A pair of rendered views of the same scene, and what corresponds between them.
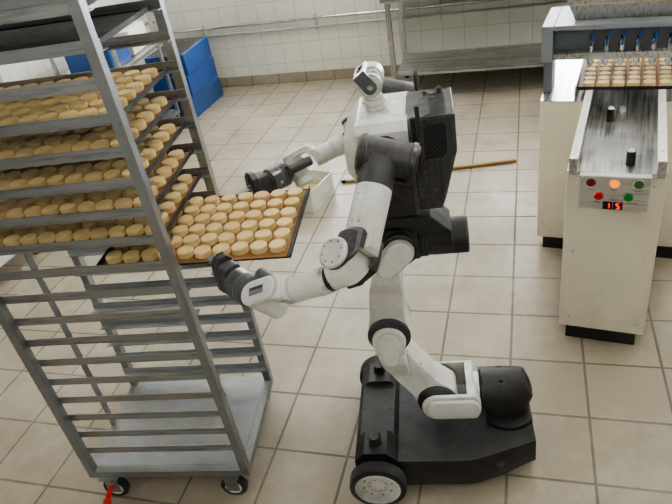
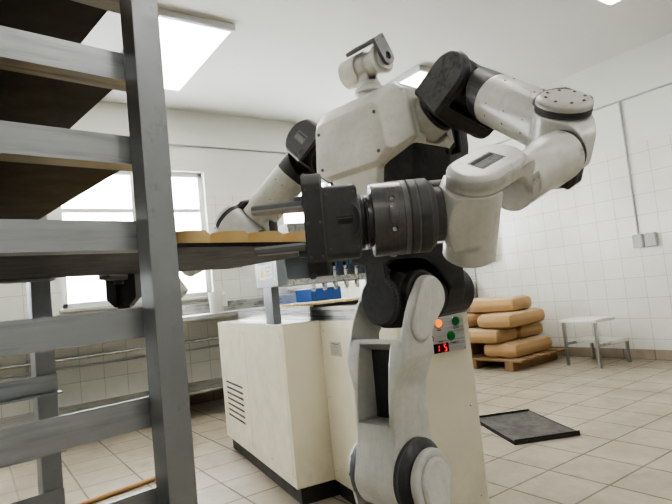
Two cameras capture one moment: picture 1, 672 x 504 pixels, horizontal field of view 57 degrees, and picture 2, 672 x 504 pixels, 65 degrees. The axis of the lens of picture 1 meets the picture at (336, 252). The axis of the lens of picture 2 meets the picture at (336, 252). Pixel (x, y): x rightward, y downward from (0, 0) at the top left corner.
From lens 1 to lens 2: 168 cm
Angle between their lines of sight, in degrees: 64
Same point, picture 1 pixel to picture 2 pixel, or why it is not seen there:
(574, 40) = (295, 270)
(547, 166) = (297, 396)
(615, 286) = (457, 450)
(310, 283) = (561, 143)
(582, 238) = not seen: hidden behind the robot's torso
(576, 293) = not seen: hidden behind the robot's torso
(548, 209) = (304, 449)
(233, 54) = not seen: outside the picture
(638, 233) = (461, 378)
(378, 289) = (409, 369)
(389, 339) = (438, 465)
